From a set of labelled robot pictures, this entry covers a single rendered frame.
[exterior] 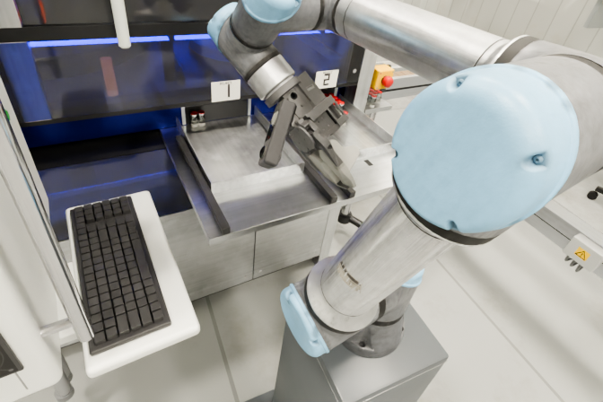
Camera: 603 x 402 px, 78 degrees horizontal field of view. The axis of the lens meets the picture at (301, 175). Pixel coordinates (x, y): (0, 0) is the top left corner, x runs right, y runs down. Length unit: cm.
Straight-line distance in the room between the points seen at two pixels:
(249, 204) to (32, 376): 50
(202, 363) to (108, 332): 90
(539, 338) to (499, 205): 190
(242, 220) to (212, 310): 95
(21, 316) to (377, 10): 63
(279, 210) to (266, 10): 50
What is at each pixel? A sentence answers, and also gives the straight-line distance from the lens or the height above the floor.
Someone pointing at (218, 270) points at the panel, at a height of 23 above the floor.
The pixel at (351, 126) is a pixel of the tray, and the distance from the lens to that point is 129.
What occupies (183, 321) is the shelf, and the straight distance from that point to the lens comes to 82.
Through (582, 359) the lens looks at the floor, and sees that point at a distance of 223.
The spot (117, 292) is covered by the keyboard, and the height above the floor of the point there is 83.
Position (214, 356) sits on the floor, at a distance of 168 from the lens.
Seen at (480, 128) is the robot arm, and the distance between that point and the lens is 28.
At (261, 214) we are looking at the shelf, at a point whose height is 88.
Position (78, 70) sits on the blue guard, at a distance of 102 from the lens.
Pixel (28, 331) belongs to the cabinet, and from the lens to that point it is 68.
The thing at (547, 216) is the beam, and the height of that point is 52.
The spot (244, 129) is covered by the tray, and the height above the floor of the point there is 88.
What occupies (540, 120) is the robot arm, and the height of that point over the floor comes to 140.
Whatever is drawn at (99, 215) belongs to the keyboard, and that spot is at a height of 83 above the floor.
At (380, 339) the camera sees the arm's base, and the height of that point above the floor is 84.
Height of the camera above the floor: 150
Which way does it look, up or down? 37 degrees down
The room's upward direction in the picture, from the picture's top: 8 degrees clockwise
